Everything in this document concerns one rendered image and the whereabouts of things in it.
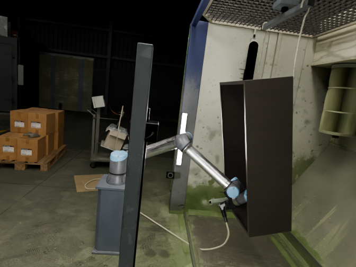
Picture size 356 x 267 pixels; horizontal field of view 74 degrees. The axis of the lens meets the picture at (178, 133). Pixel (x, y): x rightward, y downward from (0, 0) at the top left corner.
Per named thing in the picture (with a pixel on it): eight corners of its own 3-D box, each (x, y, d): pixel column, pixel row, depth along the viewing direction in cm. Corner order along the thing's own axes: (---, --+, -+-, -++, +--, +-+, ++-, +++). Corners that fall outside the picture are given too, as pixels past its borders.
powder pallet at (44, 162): (24, 149, 479) (24, 142, 476) (66, 151, 496) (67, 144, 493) (-10, 168, 364) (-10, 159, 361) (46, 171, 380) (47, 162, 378)
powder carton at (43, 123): (38, 130, 437) (38, 110, 431) (54, 131, 441) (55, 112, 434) (27, 133, 400) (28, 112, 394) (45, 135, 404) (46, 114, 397)
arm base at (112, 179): (104, 184, 204) (104, 173, 203) (108, 176, 223) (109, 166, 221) (125, 186, 206) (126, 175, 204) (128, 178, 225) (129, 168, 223)
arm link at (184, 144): (176, 132, 186) (242, 192, 174) (181, 130, 198) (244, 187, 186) (168, 142, 190) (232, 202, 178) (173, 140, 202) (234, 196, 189)
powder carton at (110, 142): (101, 139, 456) (109, 120, 453) (122, 146, 470) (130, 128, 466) (99, 145, 406) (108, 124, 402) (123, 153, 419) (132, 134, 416)
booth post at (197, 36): (168, 206, 312) (190, 24, 272) (181, 207, 314) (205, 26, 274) (169, 213, 294) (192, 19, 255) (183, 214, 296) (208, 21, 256)
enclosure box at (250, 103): (258, 196, 245) (255, 79, 221) (291, 231, 186) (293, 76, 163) (225, 201, 242) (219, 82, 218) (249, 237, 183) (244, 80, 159)
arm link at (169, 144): (115, 154, 223) (185, 129, 195) (125, 151, 239) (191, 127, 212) (120, 169, 223) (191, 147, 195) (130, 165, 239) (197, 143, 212)
